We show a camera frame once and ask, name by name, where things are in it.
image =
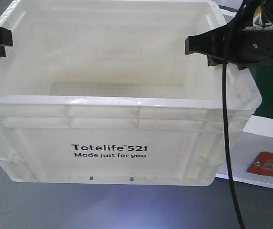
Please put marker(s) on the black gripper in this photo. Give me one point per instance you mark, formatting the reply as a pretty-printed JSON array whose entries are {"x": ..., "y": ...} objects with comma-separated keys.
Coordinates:
[{"x": 251, "y": 39}]

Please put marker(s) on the white plastic Totelife crate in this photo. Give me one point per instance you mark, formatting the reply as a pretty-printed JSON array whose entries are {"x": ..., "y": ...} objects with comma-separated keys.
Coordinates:
[{"x": 101, "y": 91}]

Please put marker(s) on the orange warning label plate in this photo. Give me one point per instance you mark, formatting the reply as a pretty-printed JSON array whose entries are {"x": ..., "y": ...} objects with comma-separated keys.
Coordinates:
[{"x": 268, "y": 164}]

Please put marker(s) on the white curved conveyor frame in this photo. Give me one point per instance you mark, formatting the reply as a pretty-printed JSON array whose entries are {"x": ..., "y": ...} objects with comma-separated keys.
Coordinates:
[{"x": 253, "y": 148}]

